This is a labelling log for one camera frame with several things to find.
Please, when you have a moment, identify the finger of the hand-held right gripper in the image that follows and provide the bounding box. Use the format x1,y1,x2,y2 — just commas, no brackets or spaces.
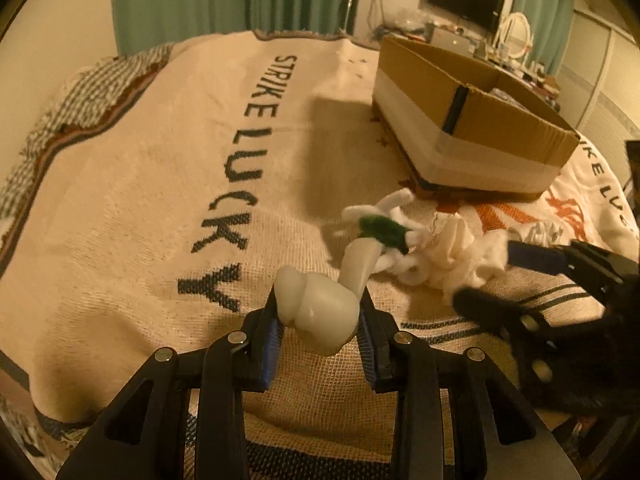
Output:
452,286,556,366
507,239,640,306

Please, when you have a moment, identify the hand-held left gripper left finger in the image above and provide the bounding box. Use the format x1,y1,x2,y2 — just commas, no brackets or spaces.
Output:
57,287,284,480

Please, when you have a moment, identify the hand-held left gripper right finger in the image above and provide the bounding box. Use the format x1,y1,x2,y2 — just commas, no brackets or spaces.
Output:
358,291,581,480

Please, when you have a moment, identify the white squishy toy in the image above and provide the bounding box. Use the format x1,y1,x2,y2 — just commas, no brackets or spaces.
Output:
276,240,382,357

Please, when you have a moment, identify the white cloth scrunchie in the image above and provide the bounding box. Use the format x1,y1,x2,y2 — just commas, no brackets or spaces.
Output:
400,214,512,307

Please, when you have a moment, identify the cardboard box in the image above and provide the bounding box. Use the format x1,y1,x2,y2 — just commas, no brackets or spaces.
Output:
371,35,582,197

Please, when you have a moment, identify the silver foil wrapper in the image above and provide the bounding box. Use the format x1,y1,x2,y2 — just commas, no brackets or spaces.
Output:
517,221,568,247

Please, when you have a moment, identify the white and green pipe-cleaner flower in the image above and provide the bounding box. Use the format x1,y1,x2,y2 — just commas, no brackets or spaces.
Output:
341,189,427,286

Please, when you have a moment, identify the cream printed blanket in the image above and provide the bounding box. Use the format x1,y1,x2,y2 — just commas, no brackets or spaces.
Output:
0,29,640,480

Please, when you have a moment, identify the white wardrobe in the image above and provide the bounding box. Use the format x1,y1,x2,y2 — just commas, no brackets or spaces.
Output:
554,9,640,183

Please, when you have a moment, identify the round white mirror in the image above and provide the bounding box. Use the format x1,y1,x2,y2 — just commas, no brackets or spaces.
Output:
499,11,534,62

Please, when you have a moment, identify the cluttered desk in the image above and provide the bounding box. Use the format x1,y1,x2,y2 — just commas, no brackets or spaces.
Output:
372,7,562,107

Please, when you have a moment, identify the checked bedsheet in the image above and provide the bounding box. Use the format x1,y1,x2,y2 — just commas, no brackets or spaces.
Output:
0,42,175,226

